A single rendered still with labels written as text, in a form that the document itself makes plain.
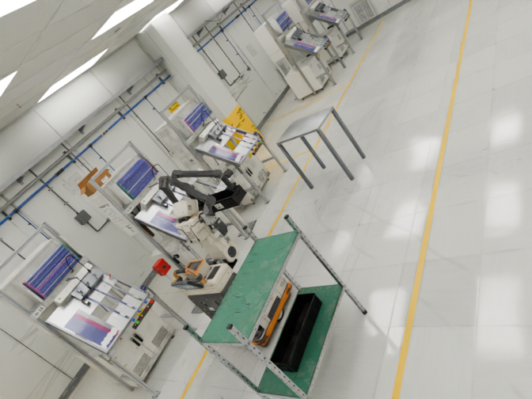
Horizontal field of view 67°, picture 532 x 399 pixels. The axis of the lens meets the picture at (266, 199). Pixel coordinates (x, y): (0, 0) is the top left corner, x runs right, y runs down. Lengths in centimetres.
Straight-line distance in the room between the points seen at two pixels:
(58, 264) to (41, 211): 177
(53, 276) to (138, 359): 124
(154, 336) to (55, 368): 175
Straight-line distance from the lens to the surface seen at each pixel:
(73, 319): 455
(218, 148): 591
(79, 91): 713
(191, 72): 783
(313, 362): 290
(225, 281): 350
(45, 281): 461
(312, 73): 868
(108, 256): 652
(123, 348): 476
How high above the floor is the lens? 233
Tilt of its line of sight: 23 degrees down
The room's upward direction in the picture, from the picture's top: 40 degrees counter-clockwise
